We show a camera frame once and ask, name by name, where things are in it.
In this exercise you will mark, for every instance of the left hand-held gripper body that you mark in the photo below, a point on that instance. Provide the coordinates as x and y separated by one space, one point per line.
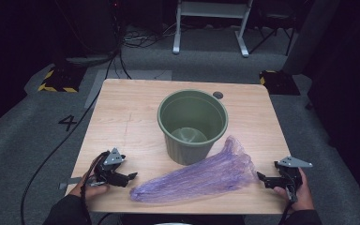
111 159

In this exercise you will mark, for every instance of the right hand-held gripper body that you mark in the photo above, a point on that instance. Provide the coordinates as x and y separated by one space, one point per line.
290 173

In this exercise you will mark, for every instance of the purple plastic bag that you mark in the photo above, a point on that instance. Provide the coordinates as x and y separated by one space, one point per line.
200 178

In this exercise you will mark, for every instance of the green plastic bucket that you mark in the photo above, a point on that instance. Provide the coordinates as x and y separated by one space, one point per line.
192 115

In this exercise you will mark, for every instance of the person's left hand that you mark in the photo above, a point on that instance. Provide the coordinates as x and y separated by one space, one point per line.
93 190

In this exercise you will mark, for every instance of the person's right hand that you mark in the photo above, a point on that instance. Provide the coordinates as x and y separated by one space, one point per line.
306 197

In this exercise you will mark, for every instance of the grey tape strip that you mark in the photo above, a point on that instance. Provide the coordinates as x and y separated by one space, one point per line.
70 182

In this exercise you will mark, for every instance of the black yellow striped base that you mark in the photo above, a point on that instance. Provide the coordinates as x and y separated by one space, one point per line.
62 79
279 82

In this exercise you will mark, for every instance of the grey table grommet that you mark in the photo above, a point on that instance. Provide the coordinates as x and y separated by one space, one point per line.
218 95

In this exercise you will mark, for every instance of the dark equipment stand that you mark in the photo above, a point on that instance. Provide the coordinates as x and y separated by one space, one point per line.
87 31

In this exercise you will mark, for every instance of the grey column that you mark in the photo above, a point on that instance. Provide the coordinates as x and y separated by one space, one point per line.
309 37

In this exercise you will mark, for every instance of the black tripod stand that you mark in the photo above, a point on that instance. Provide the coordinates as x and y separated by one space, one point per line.
278 28

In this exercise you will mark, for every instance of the white metal stand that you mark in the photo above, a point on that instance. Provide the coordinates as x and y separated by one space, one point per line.
212 9

